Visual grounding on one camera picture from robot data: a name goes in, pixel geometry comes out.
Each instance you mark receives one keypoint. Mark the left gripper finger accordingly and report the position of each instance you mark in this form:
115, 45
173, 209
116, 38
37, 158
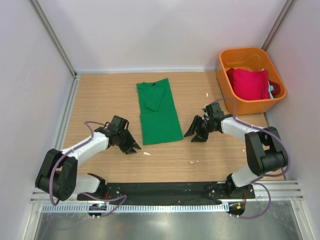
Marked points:
129, 140
128, 149

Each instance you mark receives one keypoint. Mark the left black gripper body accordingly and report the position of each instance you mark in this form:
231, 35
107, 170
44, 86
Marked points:
122, 139

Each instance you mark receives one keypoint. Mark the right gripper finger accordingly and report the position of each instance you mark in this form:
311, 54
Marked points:
193, 126
200, 137

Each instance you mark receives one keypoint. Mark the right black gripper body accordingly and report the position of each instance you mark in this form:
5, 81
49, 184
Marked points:
209, 125

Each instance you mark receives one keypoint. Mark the green t shirt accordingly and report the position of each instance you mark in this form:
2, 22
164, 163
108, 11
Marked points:
158, 115

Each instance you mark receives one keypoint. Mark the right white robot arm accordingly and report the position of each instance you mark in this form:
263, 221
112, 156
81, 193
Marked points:
265, 152

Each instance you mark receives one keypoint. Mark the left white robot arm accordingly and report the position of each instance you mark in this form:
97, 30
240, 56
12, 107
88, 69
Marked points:
58, 174

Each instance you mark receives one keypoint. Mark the dark red cloth in bin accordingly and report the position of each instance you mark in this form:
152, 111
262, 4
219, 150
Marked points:
276, 86

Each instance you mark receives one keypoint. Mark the red t shirt in bin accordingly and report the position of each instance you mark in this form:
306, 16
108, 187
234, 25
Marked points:
251, 85

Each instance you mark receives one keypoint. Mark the orange plastic bin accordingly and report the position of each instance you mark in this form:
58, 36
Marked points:
250, 59

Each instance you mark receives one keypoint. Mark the light blue cloth in bin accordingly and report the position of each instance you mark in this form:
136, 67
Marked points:
270, 89

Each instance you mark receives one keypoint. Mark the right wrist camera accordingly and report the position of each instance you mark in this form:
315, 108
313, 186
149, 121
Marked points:
213, 111

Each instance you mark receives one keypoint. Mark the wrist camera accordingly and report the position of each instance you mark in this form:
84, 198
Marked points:
213, 111
117, 124

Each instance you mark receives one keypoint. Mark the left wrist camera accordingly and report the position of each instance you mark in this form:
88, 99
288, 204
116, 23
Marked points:
117, 124

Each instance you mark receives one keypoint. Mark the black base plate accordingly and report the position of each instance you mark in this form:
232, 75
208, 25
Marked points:
175, 193

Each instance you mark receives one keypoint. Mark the white slotted cable duct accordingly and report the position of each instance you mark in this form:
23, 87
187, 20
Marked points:
90, 207

